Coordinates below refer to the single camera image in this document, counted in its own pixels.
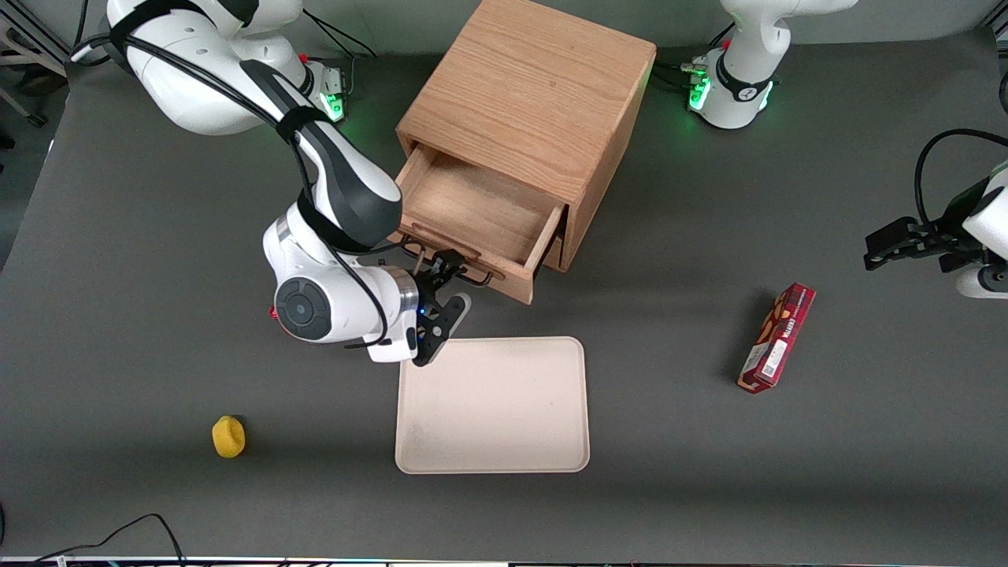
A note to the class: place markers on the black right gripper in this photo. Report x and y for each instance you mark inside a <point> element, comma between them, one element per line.
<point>432,279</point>

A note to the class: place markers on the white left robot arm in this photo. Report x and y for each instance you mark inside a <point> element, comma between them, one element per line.
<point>748,47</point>

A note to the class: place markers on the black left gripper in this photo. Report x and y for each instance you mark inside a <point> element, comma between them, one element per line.
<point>935,242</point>

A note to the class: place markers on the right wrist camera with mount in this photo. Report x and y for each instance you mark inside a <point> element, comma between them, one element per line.
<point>441,324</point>

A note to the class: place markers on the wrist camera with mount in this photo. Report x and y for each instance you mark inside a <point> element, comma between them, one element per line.
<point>441,324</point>
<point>984,282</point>

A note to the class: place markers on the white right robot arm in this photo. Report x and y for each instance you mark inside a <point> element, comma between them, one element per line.
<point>197,94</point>

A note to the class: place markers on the wooden drawer cabinet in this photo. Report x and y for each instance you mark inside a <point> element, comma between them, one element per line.
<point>535,87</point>

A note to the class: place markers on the beige rectangular tray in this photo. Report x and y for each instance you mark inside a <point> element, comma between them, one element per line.
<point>492,405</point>

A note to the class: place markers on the red snack box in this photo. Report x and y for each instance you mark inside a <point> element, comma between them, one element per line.
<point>778,339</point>

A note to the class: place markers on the yellow lemon toy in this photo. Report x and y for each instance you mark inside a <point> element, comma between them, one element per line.
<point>228,438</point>

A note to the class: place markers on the background furniture frame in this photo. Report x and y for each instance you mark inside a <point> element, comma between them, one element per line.
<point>20,53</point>

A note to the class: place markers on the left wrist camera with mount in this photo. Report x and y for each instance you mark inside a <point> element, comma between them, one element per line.
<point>984,282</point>

